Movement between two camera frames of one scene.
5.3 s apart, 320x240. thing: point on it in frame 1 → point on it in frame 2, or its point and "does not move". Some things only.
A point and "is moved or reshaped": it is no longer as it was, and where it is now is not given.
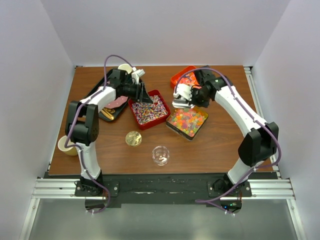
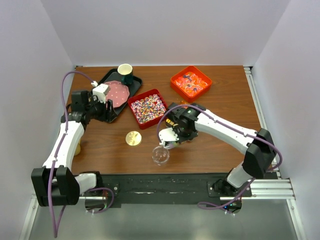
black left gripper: [141, 94] → [108, 114]
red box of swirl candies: [146, 114] does not move
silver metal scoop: [182, 103] is moved or reshaped
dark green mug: [126, 70] does not move
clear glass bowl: [160, 155] does not move
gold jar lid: [133, 138] does not move
